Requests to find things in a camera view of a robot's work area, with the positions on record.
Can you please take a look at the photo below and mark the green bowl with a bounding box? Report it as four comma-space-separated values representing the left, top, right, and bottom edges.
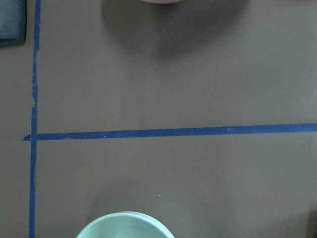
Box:
77, 211, 174, 238

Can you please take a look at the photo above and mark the grey yellow cloth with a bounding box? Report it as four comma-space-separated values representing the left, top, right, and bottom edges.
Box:
0, 0, 27, 47

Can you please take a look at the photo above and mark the pink bowl with ice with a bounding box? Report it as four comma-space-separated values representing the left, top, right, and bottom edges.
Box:
141, 0, 183, 4

